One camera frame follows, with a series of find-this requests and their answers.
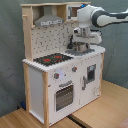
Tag toy microwave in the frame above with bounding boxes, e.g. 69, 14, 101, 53
66, 3, 81, 21

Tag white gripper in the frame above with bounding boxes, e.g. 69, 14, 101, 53
73, 27, 102, 44

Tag grey range hood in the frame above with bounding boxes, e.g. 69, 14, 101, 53
34, 6, 63, 27

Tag red right knob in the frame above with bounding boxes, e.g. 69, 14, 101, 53
71, 66, 78, 73

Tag grey toy sink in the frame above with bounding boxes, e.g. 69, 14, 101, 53
65, 48, 95, 56

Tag oven door with window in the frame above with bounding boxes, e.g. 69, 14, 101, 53
55, 84, 74, 111

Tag black toy faucet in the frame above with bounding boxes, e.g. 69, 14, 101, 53
67, 35, 73, 49

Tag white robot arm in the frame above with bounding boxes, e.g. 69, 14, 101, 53
73, 4, 128, 44

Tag small metal pot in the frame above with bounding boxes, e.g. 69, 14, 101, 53
73, 42, 90, 52

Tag red knob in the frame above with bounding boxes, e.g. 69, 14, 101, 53
71, 66, 78, 73
54, 73, 59, 79

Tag red left knob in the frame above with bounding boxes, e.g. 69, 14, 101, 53
54, 73, 59, 79

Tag black stove top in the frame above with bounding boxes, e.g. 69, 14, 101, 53
34, 53, 71, 66

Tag cabinet door with dispenser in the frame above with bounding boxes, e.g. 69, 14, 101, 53
80, 55, 102, 106

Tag wooden toy kitchen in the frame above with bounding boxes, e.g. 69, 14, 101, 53
22, 2, 105, 128

